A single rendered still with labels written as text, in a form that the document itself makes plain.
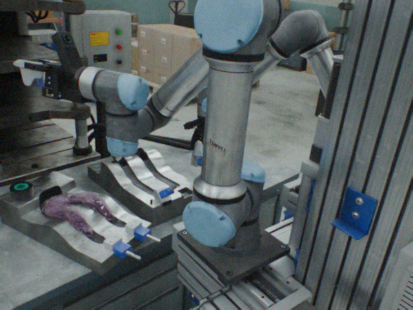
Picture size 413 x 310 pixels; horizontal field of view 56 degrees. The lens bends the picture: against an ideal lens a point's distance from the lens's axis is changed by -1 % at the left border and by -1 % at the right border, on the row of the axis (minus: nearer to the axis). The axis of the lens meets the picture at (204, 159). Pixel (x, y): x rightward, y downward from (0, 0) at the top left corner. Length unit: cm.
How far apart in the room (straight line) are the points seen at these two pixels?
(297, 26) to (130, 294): 115
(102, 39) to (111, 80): 127
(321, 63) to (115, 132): 78
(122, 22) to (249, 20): 158
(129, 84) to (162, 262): 95
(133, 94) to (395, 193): 58
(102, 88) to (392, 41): 60
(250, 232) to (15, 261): 80
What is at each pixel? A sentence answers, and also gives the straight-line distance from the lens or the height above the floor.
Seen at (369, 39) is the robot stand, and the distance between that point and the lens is 86.
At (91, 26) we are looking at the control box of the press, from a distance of 212.
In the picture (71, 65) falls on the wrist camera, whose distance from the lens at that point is 98.
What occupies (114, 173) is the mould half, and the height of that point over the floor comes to 91.
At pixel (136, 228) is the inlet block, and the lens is 139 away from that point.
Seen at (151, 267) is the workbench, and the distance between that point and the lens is 162.
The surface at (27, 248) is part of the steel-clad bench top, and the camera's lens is 148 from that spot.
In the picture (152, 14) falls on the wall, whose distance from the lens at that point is 942.
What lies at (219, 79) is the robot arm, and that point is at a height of 151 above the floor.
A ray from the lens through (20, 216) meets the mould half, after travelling 151.
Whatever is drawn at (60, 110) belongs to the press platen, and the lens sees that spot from 203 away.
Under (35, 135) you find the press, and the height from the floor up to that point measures 78.
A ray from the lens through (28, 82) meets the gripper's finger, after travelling 106.
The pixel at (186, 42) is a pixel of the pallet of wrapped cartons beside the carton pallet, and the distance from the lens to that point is 534.
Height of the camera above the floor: 169
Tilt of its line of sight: 26 degrees down
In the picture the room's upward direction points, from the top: 5 degrees clockwise
